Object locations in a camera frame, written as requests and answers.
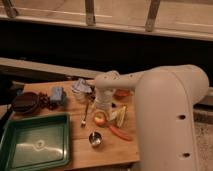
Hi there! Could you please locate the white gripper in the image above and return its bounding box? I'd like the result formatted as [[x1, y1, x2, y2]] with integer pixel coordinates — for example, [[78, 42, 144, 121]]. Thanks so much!
[[95, 88, 115, 113]]

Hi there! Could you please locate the red yellow apple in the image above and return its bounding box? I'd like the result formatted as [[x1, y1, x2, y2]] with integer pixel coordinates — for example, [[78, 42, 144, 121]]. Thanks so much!
[[93, 112, 107, 127]]

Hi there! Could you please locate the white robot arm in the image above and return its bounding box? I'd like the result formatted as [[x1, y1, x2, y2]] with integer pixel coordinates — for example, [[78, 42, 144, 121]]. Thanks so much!
[[95, 65, 209, 171]]

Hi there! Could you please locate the red bowl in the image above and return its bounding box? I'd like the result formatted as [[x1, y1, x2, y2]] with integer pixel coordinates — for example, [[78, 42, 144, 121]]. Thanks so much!
[[114, 89, 130, 98]]

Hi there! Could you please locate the dark brown bowl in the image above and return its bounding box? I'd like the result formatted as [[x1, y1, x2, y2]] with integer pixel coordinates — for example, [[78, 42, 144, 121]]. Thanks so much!
[[11, 92, 39, 114]]

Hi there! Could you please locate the pale banana slice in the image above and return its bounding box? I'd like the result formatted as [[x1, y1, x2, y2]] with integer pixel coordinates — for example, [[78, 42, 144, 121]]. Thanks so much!
[[109, 110, 120, 121]]

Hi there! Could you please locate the metal spoon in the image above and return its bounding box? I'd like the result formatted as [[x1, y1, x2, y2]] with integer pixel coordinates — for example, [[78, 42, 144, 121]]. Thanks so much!
[[81, 102, 89, 128]]

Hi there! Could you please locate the crumpled clear plastic bag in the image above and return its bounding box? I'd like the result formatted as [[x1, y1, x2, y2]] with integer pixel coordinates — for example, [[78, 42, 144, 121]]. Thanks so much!
[[71, 78, 92, 101]]

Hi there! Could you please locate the wooden cutting board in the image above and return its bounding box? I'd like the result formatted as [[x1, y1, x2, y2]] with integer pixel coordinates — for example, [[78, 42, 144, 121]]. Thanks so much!
[[24, 81, 139, 171]]

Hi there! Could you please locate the orange carrot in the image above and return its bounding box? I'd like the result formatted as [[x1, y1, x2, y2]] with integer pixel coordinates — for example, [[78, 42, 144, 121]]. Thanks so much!
[[108, 125, 133, 141]]

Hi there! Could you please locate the small metal cup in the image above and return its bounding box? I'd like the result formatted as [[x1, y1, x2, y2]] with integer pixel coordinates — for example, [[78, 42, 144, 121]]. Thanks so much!
[[89, 132, 102, 147]]

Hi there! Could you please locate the blue sponge block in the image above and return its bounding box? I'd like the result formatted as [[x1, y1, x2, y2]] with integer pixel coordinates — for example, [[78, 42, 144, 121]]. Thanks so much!
[[50, 86, 65, 104]]

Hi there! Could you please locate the dark grape bunch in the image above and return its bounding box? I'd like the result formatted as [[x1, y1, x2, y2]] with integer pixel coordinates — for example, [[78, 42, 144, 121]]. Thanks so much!
[[38, 92, 58, 110]]

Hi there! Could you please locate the green plastic tray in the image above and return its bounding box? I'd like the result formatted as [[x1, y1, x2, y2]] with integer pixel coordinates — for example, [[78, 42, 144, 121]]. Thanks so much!
[[0, 113, 70, 171]]

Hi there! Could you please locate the black handled knife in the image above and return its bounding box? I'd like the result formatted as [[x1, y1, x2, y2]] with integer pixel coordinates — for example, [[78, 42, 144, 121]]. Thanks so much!
[[88, 94, 96, 102]]

